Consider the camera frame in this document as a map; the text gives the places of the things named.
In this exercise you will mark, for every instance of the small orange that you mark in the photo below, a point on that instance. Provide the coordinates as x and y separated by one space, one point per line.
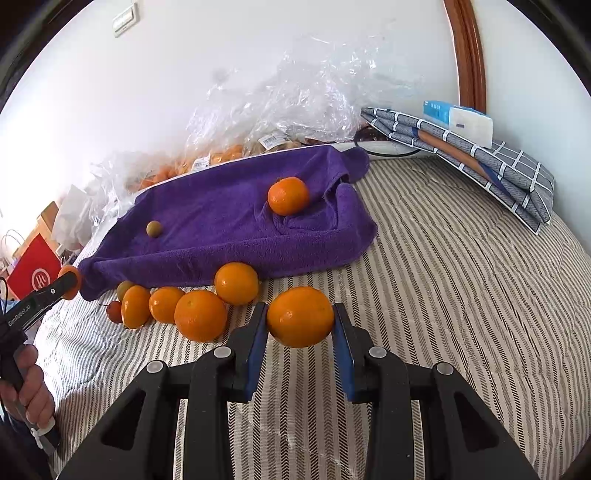
74 290

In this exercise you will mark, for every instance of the blue white tissue pack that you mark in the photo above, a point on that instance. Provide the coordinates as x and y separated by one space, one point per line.
461 121

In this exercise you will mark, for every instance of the white plastic bag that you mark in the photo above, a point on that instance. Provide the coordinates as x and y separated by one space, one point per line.
74 213

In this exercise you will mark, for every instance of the white rimmed object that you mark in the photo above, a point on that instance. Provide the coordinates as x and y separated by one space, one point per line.
392 148

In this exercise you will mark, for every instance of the purple towel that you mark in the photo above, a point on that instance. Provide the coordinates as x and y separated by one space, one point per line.
217 221

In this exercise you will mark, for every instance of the person's left hand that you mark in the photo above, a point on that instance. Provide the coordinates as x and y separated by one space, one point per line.
30 387

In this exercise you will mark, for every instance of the red paper bag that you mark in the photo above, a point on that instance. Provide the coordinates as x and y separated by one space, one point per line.
33 272

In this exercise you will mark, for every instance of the white wall switch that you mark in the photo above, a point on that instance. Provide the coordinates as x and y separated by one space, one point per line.
125 19

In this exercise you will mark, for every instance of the striped bed cover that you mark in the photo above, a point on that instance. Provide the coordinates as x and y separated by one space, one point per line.
443 286

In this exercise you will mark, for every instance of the small green fruit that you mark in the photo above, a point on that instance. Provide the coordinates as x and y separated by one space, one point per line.
153 228

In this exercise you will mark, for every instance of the large clear plastic bag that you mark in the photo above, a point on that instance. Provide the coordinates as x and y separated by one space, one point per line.
314 92

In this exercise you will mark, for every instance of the plastic bag of oranges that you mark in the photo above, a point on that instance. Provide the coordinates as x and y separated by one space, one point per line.
221 154
154 174

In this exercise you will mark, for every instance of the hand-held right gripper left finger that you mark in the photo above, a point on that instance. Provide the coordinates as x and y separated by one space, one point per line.
256 353

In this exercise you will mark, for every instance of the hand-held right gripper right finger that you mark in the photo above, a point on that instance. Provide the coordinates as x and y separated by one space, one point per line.
344 353

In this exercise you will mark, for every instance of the large orange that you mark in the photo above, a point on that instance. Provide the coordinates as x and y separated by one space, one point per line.
300 316

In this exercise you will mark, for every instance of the small yellow-green fruit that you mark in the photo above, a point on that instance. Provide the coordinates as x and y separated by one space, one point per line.
123 289

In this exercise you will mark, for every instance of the brown cardboard box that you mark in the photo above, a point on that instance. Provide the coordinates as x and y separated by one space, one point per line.
47 216

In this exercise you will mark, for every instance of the brown wooden frame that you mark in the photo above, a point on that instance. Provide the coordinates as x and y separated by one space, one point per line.
468 50

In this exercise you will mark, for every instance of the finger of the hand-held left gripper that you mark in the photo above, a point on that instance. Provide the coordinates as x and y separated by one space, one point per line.
67 282

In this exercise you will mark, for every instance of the grey checked folded blanket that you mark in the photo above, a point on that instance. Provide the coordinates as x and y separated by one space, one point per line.
498 170

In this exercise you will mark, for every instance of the small red fruit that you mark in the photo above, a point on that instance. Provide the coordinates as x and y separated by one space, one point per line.
113 312

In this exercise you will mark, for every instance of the round orange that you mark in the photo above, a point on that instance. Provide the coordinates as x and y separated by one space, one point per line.
237 283
200 315
165 304
135 306

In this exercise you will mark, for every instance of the orange with green stem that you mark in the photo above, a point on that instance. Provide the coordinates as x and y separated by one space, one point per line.
288 195

